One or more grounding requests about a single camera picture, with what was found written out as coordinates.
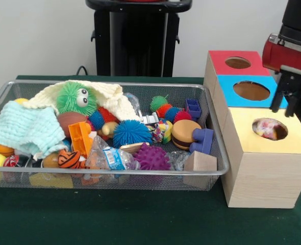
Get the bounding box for multicolour fabric knot toy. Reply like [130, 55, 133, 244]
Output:
[252, 117, 288, 140]

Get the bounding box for plain wooden cube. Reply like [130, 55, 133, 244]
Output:
[183, 150, 217, 189]

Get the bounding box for light blue waffle cloth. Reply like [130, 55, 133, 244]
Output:
[0, 101, 66, 160]

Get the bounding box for crushed clear plastic bottle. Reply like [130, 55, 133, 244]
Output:
[85, 135, 140, 171]

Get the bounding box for yellow multicolour knot toy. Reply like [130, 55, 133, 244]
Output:
[152, 118, 173, 143]

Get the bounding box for shallow clear mesh bin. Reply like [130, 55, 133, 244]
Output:
[0, 79, 230, 191]

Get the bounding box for cream waffle cloth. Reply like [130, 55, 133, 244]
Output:
[28, 79, 141, 122]

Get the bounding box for wooden box with three holes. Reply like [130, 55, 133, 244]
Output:
[203, 50, 301, 209]

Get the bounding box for blue spiky ball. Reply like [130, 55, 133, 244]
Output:
[112, 119, 153, 149]

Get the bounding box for purple toy block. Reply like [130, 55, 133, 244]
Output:
[190, 128, 214, 155]

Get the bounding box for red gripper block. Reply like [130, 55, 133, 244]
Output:
[262, 38, 301, 117]

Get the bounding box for purple spiky ball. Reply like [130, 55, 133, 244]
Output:
[133, 142, 171, 171]

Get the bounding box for round tan wooden disc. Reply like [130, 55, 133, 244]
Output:
[171, 119, 202, 151]

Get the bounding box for green fuzzy googly-eyed toy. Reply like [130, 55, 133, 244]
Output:
[56, 80, 98, 114]

